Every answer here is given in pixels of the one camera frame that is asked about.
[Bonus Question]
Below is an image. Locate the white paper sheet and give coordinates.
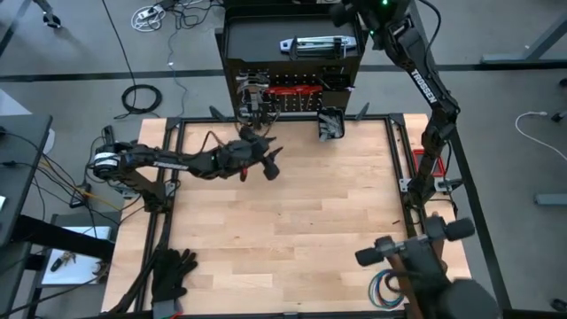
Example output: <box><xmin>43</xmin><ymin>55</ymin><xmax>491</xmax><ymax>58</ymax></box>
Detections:
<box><xmin>41</xmin><ymin>225</ymin><xmax>113</xmax><ymax>286</ymax></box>

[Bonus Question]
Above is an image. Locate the white power strip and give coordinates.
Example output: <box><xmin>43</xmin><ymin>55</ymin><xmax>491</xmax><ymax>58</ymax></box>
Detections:
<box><xmin>130</xmin><ymin>4</ymin><xmax>167</xmax><ymax>33</ymax></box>

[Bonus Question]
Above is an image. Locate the multicoloured wire bundle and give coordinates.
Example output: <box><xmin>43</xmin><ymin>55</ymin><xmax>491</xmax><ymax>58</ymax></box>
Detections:
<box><xmin>368</xmin><ymin>268</ymin><xmax>407</xmax><ymax>310</ymax></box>

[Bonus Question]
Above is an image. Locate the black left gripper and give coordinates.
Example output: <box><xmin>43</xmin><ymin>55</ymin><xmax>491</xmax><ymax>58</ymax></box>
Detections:
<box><xmin>215</xmin><ymin>126</ymin><xmax>284</xmax><ymax>182</ymax></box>

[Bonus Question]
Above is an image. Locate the black chair base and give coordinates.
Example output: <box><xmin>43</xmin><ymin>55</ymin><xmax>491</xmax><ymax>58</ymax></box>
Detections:
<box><xmin>31</xmin><ymin>0</ymin><xmax>63</xmax><ymax>30</ymax></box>

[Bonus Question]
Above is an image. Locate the black aluminium table frame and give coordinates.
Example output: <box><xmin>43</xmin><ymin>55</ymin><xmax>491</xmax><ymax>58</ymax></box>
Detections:
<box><xmin>132</xmin><ymin>113</ymin><xmax>448</xmax><ymax>319</ymax></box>

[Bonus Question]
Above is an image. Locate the black desk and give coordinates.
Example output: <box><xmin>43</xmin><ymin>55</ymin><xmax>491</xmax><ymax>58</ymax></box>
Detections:
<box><xmin>0</xmin><ymin>113</ymin><xmax>54</xmax><ymax>249</ymax></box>

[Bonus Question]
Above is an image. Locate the grey table foot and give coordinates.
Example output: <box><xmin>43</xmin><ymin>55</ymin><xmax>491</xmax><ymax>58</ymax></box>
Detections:
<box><xmin>533</xmin><ymin>192</ymin><xmax>567</xmax><ymax>206</ymax></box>

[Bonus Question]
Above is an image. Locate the black coiled floor cable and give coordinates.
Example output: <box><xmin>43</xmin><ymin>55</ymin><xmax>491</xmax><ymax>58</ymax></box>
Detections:
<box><xmin>113</xmin><ymin>82</ymin><xmax>164</xmax><ymax>121</ymax></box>

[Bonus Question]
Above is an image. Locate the black power strip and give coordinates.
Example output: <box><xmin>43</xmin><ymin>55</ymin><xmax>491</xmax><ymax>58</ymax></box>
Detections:
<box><xmin>101</xmin><ymin>125</ymin><xmax>118</xmax><ymax>150</ymax></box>

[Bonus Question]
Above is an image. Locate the grey table leg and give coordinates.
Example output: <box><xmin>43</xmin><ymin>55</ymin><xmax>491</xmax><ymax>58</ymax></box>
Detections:
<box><xmin>480</xmin><ymin>15</ymin><xmax>567</xmax><ymax>66</ymax></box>

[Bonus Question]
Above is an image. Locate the bunch of keys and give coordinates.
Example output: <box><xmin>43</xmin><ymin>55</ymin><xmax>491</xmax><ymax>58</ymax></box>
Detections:
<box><xmin>49</xmin><ymin>250</ymin><xmax>77</xmax><ymax>273</ymax></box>

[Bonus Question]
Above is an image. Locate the black teleop leader gripper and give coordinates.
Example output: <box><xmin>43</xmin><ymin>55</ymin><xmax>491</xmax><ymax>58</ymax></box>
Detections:
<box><xmin>353</xmin><ymin>215</ymin><xmax>501</xmax><ymax>319</ymax></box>

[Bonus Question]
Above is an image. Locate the black pegboard tool cart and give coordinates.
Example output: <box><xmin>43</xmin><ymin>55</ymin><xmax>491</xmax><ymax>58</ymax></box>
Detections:
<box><xmin>208</xmin><ymin>2</ymin><xmax>371</xmax><ymax>121</ymax></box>

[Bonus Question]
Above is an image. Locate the black plastic bin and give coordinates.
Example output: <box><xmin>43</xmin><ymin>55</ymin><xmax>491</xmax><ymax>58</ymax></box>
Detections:
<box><xmin>316</xmin><ymin>107</ymin><xmax>346</xmax><ymax>143</ymax></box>

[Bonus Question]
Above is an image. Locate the person's hand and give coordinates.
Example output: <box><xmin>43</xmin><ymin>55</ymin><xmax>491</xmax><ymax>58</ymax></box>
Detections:
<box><xmin>389</xmin><ymin>211</ymin><xmax>448</xmax><ymax>319</ymax></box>

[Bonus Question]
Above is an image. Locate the white floor cable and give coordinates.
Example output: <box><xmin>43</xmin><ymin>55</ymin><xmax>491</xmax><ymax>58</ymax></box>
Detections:
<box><xmin>514</xmin><ymin>110</ymin><xmax>567</xmax><ymax>161</ymax></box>

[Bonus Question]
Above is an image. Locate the silver aluminium spirit level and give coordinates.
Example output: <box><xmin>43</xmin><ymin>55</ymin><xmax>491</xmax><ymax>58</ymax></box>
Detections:
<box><xmin>278</xmin><ymin>35</ymin><xmax>358</xmax><ymax>57</ymax></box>

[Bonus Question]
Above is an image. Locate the black work glove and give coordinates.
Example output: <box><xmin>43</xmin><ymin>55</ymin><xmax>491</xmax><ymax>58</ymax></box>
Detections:
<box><xmin>151</xmin><ymin>247</ymin><xmax>199</xmax><ymax>319</ymax></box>

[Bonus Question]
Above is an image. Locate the claw hammer black grip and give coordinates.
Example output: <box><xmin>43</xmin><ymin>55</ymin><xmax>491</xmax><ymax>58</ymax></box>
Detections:
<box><xmin>237</xmin><ymin>74</ymin><xmax>262</xmax><ymax>129</ymax></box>
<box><xmin>247</xmin><ymin>82</ymin><xmax>271</xmax><ymax>130</ymax></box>

